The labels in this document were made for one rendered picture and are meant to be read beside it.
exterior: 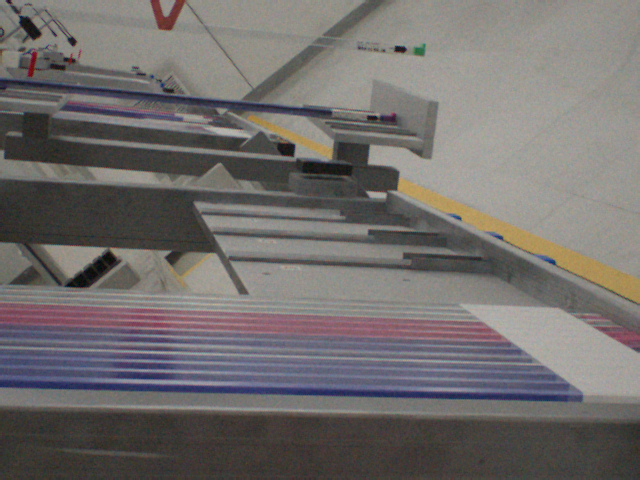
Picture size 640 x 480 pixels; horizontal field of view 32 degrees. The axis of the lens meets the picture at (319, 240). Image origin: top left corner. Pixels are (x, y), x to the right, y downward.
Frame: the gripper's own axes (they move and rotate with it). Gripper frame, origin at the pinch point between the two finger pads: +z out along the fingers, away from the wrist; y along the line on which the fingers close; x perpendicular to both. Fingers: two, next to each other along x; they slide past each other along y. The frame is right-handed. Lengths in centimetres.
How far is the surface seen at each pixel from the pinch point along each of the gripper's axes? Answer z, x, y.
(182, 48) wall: 19, 13, -723
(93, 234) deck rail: 20.3, -5.3, 20.9
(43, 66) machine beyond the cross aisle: 28, -58, -441
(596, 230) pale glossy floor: 38, 103, -118
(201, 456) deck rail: 15, 2, 88
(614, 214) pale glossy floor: 34, 107, -119
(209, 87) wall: 46, 36, -723
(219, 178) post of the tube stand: 18.0, 7.8, -8.5
